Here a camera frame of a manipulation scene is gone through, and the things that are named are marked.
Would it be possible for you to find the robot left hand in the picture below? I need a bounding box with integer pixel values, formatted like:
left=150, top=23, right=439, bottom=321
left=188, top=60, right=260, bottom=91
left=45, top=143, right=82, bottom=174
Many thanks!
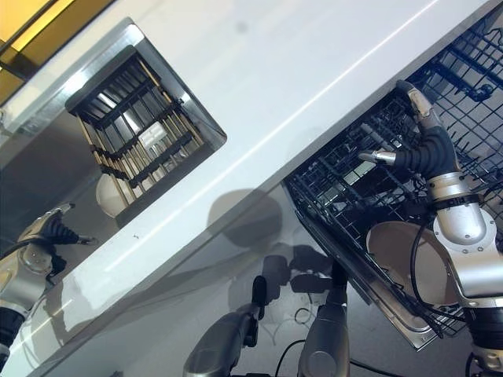
left=14, top=201, right=100, bottom=258

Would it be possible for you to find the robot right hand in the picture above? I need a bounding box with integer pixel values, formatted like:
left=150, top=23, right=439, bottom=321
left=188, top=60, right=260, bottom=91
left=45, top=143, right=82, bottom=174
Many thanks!
left=358, top=79, right=474, bottom=206

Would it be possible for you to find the steel dishwasher door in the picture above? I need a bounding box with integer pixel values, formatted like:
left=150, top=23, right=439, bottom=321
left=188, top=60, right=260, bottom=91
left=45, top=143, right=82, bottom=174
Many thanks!
left=293, top=207, right=438, bottom=351

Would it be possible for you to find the stainless steel sink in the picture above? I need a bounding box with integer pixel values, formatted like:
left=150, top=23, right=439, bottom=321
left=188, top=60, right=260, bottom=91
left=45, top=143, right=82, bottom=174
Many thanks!
left=0, top=16, right=229, bottom=229

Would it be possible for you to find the cream plate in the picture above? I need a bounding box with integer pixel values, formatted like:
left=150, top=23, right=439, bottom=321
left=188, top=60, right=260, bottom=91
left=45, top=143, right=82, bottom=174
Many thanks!
left=95, top=172, right=131, bottom=219
left=365, top=221, right=461, bottom=306

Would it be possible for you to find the black and wood dish rack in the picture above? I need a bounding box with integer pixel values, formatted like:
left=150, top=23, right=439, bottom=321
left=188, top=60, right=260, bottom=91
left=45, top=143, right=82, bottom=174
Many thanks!
left=64, top=44, right=206, bottom=210

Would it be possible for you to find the dark blue wire dishwasher rack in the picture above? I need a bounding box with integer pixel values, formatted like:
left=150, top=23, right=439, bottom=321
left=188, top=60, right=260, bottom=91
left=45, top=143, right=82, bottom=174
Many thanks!
left=408, top=3, right=503, bottom=119

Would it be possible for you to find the black wire dishwasher rack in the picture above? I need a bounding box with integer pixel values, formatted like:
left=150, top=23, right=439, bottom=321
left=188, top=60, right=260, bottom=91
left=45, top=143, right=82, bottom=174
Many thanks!
left=282, top=78, right=503, bottom=347

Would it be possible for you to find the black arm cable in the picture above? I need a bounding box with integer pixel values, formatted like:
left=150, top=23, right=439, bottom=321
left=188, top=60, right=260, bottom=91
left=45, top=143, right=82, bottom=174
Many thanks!
left=409, top=219, right=443, bottom=315

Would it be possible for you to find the dark window frame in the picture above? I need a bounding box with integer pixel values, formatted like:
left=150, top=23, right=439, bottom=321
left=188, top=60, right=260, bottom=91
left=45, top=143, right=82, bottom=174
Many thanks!
left=0, top=0, right=119, bottom=93

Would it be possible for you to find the thin black floor cable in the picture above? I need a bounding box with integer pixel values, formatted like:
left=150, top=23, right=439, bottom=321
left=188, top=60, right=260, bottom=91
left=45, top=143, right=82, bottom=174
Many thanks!
left=293, top=306, right=316, bottom=327

